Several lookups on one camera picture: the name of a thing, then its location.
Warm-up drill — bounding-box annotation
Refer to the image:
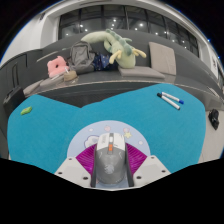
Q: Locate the white marker with black cap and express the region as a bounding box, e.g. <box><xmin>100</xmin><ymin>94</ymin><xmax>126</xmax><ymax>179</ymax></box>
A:
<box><xmin>156</xmin><ymin>92</ymin><xmax>181</xmax><ymax>111</ymax></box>

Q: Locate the small beige pouch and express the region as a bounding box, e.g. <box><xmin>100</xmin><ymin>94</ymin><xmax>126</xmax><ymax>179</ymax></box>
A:
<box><xmin>63</xmin><ymin>70</ymin><xmax>79</xmax><ymax>83</ymax></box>

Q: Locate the pink plush cushion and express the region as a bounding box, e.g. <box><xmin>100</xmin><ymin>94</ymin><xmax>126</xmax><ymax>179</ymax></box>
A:
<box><xmin>46</xmin><ymin>55</ymin><xmax>69</xmax><ymax>79</ymax></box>

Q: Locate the green dragon plush toy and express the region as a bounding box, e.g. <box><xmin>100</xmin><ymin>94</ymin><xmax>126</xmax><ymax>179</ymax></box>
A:
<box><xmin>35</xmin><ymin>28</ymin><xmax>148</xmax><ymax>70</ymax></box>

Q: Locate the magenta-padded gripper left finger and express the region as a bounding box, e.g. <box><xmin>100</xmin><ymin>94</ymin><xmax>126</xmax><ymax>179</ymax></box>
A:
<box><xmin>54</xmin><ymin>143</ymin><xmax>98</xmax><ymax>188</ymax></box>

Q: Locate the grey upholstered bench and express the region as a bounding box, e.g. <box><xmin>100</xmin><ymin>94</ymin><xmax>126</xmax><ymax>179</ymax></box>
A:
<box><xmin>0</xmin><ymin>29</ymin><xmax>224</xmax><ymax>111</ymax></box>

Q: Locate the grey flat seat cushion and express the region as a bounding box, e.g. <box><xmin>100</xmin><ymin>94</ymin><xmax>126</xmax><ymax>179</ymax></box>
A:
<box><xmin>118</xmin><ymin>65</ymin><xmax>166</xmax><ymax>80</ymax></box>
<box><xmin>39</xmin><ymin>74</ymin><xmax>68</xmax><ymax>88</ymax></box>
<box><xmin>22</xmin><ymin>79</ymin><xmax>44</xmax><ymax>96</ymax></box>

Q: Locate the grey and white computer mouse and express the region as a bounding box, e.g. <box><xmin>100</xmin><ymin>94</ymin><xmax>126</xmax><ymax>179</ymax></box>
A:
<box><xmin>94</xmin><ymin>132</ymin><xmax>128</xmax><ymax>185</ymax></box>

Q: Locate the grey upright back cushion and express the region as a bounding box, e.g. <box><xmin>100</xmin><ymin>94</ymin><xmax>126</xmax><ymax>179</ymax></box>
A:
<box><xmin>148</xmin><ymin>41</ymin><xmax>178</xmax><ymax>76</ymax></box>

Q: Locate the dark glass window wall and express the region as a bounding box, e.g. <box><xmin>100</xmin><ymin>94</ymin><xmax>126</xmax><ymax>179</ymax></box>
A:
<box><xmin>58</xmin><ymin>4</ymin><xmax>200</xmax><ymax>58</ymax></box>

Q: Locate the dark blue patterned bag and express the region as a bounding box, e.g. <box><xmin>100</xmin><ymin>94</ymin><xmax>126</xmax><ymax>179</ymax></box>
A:
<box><xmin>92</xmin><ymin>53</ymin><xmax>118</xmax><ymax>72</ymax></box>

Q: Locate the black bag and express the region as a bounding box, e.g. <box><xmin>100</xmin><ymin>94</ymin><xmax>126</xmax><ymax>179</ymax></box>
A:
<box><xmin>208</xmin><ymin>108</ymin><xmax>220</xmax><ymax>130</ymax></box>

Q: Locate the grey backpack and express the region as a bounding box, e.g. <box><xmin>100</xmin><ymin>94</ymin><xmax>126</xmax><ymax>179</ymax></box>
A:
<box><xmin>67</xmin><ymin>40</ymin><xmax>97</xmax><ymax>75</ymax></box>

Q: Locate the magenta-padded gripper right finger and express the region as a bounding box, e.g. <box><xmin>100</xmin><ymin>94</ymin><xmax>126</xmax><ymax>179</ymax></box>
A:
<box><xmin>124</xmin><ymin>143</ymin><xmax>172</xmax><ymax>187</ymax></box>

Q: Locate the black suitcase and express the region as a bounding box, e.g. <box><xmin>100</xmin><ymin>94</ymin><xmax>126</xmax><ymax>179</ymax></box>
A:
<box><xmin>2</xmin><ymin>63</ymin><xmax>26</xmax><ymax>116</ymax></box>

